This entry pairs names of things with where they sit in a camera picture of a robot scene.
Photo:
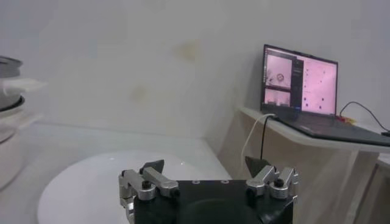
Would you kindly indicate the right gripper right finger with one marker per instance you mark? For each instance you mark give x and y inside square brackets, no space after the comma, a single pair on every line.
[265,176]

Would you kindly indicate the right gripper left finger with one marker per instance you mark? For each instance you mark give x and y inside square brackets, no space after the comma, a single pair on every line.
[155,179]

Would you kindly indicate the steel steamer basket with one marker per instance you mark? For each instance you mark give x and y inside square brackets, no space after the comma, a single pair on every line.
[9,73]

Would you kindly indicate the white laptop desk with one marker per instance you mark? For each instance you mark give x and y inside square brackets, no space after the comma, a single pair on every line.
[320,182]

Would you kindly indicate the white round plate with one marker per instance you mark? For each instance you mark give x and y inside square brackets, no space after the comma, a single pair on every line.
[91,188]

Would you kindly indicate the black laptop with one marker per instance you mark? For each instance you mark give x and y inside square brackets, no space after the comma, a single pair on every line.
[317,82]

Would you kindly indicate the white electric cooker base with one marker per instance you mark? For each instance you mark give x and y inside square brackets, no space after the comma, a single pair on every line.
[9,146]

